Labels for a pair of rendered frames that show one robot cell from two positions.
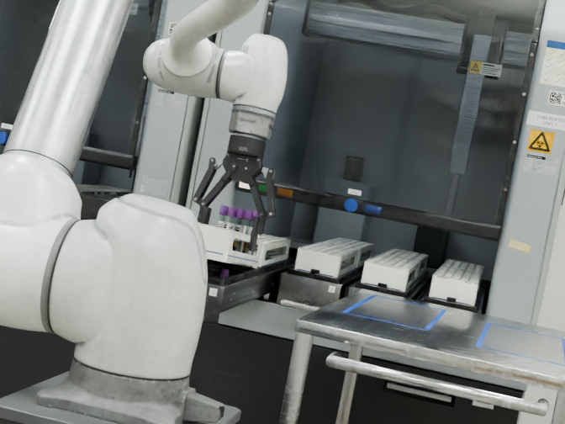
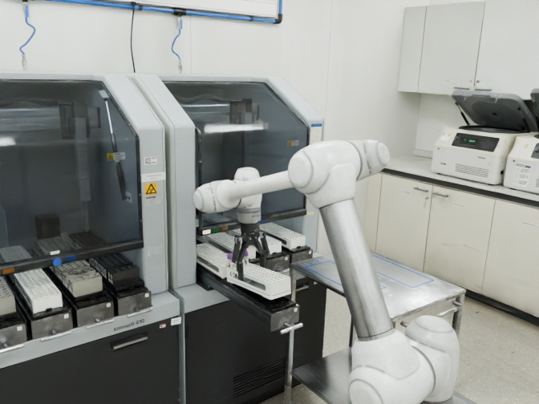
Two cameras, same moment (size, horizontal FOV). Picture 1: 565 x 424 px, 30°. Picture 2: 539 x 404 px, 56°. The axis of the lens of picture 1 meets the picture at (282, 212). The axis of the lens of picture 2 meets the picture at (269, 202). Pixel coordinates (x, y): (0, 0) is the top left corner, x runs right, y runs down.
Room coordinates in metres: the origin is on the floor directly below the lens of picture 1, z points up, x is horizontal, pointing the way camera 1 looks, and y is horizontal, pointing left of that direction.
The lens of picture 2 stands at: (0.89, 1.48, 1.67)
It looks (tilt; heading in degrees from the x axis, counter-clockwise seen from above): 15 degrees down; 310
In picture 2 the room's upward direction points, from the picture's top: 2 degrees clockwise
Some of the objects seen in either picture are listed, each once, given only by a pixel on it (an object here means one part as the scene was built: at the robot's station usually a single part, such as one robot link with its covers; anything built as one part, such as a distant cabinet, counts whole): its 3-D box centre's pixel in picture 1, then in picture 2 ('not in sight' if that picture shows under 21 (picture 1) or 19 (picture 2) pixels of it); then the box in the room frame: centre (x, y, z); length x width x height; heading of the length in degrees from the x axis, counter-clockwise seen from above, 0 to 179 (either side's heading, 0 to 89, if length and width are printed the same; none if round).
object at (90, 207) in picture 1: (96, 210); (125, 276); (2.50, 0.44, 0.85); 0.12 x 0.02 x 0.06; 79
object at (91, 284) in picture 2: not in sight; (87, 285); (2.53, 0.59, 0.85); 0.12 x 0.02 x 0.06; 79
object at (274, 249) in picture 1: (255, 251); (214, 260); (2.41, 0.04, 0.83); 0.30 x 0.10 x 0.06; 168
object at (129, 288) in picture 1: (139, 280); (428, 354); (1.37, 0.17, 0.87); 0.18 x 0.16 x 0.22; 83
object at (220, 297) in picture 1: (231, 280); (237, 286); (2.24, 0.08, 0.78); 0.73 x 0.14 x 0.09; 168
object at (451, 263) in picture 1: (461, 277); not in sight; (2.73, -0.49, 0.83); 0.30 x 0.10 x 0.06; 168
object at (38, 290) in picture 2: not in sight; (37, 290); (2.66, 0.72, 0.83); 0.30 x 0.10 x 0.06; 168
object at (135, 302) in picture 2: not in sight; (105, 273); (2.73, 0.39, 0.78); 0.73 x 0.14 x 0.09; 168
